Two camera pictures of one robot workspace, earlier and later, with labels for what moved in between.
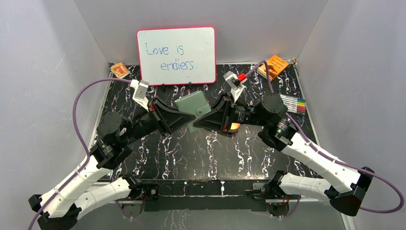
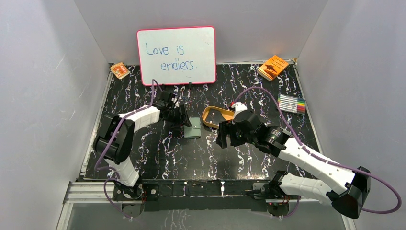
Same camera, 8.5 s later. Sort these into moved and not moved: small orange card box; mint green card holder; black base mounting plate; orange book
Moved: mint green card holder
Not moved: small orange card box; orange book; black base mounting plate
